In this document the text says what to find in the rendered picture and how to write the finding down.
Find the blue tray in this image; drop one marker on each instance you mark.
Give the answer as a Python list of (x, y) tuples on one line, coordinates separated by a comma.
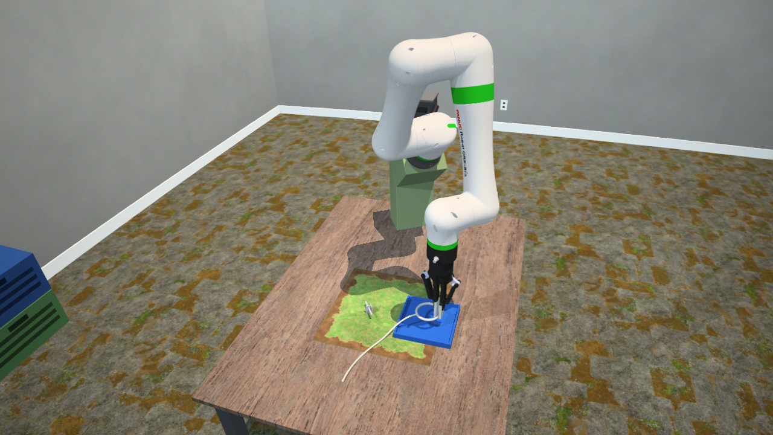
[(438, 333)]

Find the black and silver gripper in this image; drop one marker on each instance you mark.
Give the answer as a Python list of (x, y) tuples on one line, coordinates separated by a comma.
[(439, 270)]

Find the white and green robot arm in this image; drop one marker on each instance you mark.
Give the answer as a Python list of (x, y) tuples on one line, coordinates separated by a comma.
[(467, 61)]

